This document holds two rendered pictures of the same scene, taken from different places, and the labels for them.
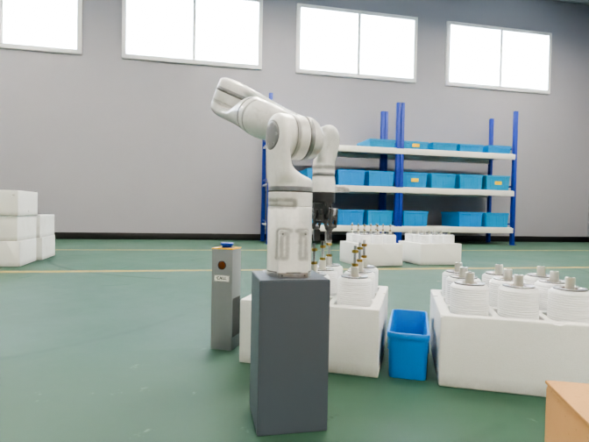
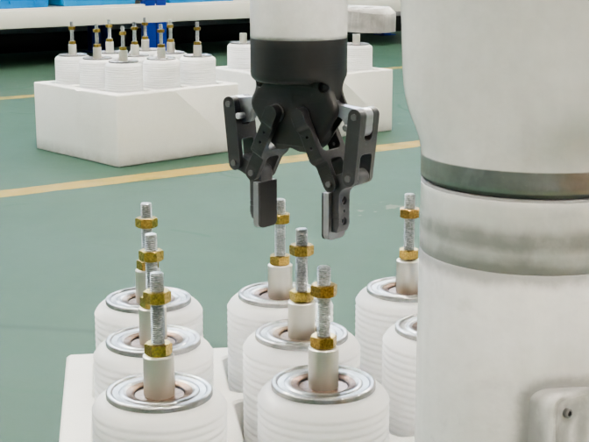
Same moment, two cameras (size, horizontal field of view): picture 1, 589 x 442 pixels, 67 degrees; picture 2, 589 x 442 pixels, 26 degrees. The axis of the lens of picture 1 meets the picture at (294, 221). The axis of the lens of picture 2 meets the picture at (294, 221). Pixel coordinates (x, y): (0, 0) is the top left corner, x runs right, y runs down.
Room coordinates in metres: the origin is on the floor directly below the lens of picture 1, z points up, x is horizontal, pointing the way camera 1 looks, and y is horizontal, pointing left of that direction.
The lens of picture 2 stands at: (0.48, 0.31, 0.57)
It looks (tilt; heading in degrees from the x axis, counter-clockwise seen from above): 13 degrees down; 337
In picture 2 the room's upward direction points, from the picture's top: straight up
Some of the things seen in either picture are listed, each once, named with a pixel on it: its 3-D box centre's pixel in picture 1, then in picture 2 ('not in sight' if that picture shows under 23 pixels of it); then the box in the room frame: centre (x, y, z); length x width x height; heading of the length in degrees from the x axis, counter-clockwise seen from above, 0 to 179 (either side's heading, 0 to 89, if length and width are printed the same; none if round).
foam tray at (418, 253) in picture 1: (429, 252); (299, 98); (3.93, -1.20, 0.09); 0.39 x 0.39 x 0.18; 15
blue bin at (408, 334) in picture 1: (408, 340); not in sight; (1.29, -0.34, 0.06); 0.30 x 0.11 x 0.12; 165
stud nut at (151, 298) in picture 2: not in sight; (157, 295); (1.30, 0.06, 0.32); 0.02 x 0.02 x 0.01; 74
